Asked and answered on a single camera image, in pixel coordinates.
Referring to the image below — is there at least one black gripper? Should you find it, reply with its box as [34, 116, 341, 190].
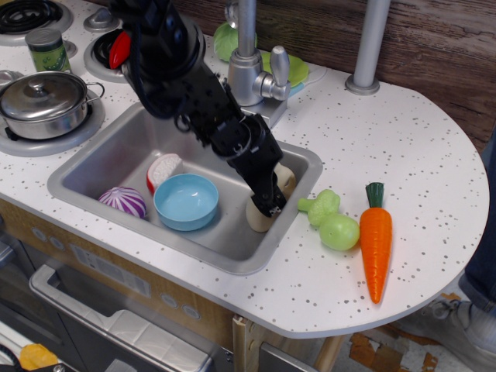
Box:
[210, 114, 287, 217]

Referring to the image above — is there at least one cream detergent bottle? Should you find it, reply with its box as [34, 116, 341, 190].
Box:
[246, 161, 297, 233]

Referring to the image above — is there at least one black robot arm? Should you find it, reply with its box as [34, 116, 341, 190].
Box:
[110, 1, 286, 217]

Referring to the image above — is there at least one silver toy sink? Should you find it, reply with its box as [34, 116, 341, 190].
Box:
[48, 103, 322, 274]

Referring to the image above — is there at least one light green toy vegetable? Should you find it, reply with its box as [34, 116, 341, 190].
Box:
[298, 189, 360, 251]

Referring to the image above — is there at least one blue plastic bowl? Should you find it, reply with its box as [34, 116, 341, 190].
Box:
[153, 174, 219, 232]

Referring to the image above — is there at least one orange toy carrot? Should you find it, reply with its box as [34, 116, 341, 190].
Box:
[360, 182, 393, 304]

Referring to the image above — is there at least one silver toy faucet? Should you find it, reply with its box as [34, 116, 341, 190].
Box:
[225, 0, 291, 128]

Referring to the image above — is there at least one red white toy slice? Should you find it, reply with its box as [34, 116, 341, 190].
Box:
[146, 153, 184, 195]

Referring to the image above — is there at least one green plastic plate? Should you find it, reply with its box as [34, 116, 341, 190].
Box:
[261, 52, 309, 88]

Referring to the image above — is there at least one grey vertical pole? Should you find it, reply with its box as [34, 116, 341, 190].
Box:
[345, 0, 391, 96]

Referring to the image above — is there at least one purple toy onion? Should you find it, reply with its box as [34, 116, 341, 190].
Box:
[98, 186, 147, 219]

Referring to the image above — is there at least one green toy cabbage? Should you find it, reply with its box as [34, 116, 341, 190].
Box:
[213, 22, 260, 63]

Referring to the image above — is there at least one red toy chili pepper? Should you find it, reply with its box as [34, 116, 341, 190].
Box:
[108, 31, 131, 69]

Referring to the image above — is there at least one blue jeans leg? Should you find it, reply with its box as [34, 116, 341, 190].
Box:
[458, 127, 496, 311]

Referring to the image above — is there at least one black stove burner right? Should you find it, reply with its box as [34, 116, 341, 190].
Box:
[84, 29, 127, 84]

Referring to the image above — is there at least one black stove burner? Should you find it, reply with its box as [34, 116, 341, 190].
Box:
[1, 1, 74, 47]
[84, 29, 127, 84]

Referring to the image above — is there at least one person's grey shoe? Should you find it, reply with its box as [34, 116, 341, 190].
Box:
[396, 300, 495, 371]

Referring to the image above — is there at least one silver pot with lid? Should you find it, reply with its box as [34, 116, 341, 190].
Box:
[1, 71, 104, 140]

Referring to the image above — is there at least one grey stove knob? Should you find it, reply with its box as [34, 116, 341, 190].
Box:
[83, 8, 119, 33]

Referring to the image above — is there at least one green toy pea can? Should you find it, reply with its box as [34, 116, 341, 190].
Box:
[25, 28, 71, 73]

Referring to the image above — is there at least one yellow object bottom left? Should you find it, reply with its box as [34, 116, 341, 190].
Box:
[19, 344, 58, 370]

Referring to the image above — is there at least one black stove burner left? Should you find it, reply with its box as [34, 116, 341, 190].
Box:
[1, 1, 74, 47]

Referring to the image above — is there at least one silver oven door handle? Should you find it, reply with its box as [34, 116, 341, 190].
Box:
[29, 265, 212, 371]

